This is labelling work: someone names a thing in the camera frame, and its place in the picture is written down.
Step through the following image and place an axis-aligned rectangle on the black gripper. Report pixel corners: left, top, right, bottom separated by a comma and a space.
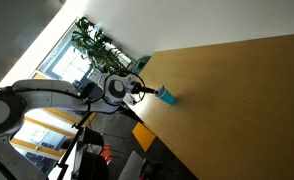
132, 82, 159, 97

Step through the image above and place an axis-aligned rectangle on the blue plastic cup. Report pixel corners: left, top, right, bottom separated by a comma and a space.
154, 85, 177, 106

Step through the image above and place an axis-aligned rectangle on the teal bin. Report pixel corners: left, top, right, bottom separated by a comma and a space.
131, 55, 152, 75

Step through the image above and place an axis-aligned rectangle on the green leafy indoor plant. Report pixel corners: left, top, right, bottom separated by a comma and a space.
70, 16, 135, 75

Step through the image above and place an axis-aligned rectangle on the black office chair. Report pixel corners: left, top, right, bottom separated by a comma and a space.
76, 127, 110, 180

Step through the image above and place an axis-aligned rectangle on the black tripod stand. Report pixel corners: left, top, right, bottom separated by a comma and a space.
55, 109, 98, 180

